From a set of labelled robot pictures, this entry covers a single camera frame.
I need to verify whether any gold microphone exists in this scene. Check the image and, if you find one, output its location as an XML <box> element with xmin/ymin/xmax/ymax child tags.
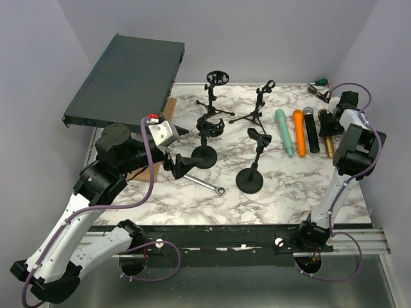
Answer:
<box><xmin>318</xmin><ymin>108</ymin><xmax>335</xmax><ymax>158</ymax></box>

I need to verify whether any black round-base shock-mount stand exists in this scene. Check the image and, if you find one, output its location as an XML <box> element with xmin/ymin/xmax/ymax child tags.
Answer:
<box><xmin>191</xmin><ymin>114</ymin><xmax>225</xmax><ymax>169</ymax></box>

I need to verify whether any black microphone silver grille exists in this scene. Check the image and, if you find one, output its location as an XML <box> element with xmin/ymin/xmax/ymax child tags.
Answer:
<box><xmin>302</xmin><ymin>107</ymin><xmax>320</xmax><ymax>153</ymax></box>

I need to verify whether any orange toy microphone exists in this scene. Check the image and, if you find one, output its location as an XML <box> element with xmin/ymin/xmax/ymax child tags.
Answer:
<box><xmin>293</xmin><ymin>109</ymin><xmax>306</xmax><ymax>158</ymax></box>

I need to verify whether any mint green toy microphone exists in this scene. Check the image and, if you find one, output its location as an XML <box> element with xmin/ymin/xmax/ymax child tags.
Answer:
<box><xmin>274</xmin><ymin>109</ymin><xmax>294</xmax><ymax>157</ymax></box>

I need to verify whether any black tripod shock-mount stand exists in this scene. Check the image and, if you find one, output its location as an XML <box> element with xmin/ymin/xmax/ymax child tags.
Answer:
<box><xmin>196</xmin><ymin>71</ymin><xmax>236</xmax><ymax>117</ymax></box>

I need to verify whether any black round-base clip stand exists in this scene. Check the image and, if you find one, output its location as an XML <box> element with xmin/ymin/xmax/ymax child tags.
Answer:
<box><xmin>236</xmin><ymin>128</ymin><xmax>272</xmax><ymax>194</ymax></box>

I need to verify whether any black tripod clip stand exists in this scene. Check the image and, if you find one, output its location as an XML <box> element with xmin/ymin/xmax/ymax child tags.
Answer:
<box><xmin>229</xmin><ymin>80</ymin><xmax>276</xmax><ymax>134</ymax></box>

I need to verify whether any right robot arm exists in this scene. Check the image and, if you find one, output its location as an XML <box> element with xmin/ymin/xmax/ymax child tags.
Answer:
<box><xmin>294</xmin><ymin>91</ymin><xmax>387</xmax><ymax>251</ymax></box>

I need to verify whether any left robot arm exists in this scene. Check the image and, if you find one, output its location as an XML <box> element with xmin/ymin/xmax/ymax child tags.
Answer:
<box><xmin>10</xmin><ymin>116</ymin><xmax>201</xmax><ymax>307</ymax></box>

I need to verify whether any wooden board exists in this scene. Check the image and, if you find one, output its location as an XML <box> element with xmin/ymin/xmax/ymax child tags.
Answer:
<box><xmin>126</xmin><ymin>98</ymin><xmax>177</xmax><ymax>182</ymax></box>

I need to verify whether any silver ratchet wrench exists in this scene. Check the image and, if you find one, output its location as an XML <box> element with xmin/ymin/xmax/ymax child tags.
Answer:
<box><xmin>183</xmin><ymin>174</ymin><xmax>226</xmax><ymax>196</ymax></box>

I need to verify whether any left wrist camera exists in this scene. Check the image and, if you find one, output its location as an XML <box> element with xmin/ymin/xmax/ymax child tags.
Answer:
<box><xmin>146</xmin><ymin>114</ymin><xmax>179</xmax><ymax>148</ymax></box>

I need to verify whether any green-handled screwdriver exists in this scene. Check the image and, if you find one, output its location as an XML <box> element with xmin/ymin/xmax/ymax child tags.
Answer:
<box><xmin>308</xmin><ymin>78</ymin><xmax>330</xmax><ymax>87</ymax></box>

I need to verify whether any dark rack-mount equipment case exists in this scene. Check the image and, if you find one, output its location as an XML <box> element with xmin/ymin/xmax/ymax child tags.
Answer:
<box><xmin>62</xmin><ymin>34</ymin><xmax>185</xmax><ymax>133</ymax></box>

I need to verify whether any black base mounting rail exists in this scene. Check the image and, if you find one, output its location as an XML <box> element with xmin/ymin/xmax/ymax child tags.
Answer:
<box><xmin>118</xmin><ymin>219</ymin><xmax>333</xmax><ymax>268</ymax></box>

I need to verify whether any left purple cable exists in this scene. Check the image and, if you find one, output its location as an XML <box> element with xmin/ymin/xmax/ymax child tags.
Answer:
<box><xmin>21</xmin><ymin>117</ymin><xmax>182</xmax><ymax>307</ymax></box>

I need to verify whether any purple cable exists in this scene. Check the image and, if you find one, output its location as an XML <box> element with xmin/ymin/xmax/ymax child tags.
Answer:
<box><xmin>21</xmin><ymin>117</ymin><xmax>182</xmax><ymax>307</ymax></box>
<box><xmin>293</xmin><ymin>82</ymin><xmax>383</xmax><ymax>282</ymax></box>

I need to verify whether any aluminium frame rail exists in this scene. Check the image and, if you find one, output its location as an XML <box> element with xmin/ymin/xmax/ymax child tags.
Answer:
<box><xmin>35</xmin><ymin>227</ymin><xmax>391</xmax><ymax>308</ymax></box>

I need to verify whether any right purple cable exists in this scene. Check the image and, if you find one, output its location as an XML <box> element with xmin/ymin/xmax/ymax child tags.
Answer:
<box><xmin>293</xmin><ymin>82</ymin><xmax>383</xmax><ymax>282</ymax></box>

